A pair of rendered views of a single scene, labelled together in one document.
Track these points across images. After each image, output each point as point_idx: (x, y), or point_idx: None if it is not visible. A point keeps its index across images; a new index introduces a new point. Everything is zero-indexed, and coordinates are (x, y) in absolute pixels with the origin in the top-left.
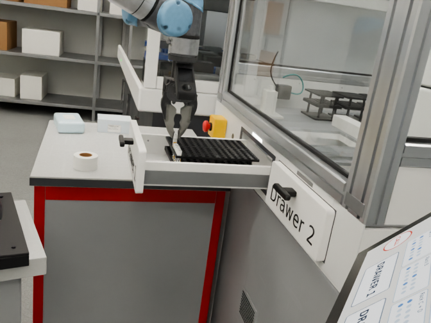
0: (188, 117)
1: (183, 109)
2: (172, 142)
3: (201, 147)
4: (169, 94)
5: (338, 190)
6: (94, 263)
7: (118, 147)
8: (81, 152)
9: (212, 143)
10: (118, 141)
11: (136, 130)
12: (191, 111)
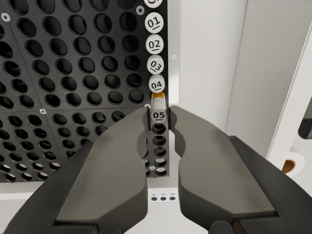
0: (97, 153)
1: (132, 191)
2: (159, 133)
3: (73, 105)
4: None
5: None
6: None
7: None
8: (288, 173)
9: (42, 147)
10: (204, 232)
11: (280, 145)
12: (72, 182)
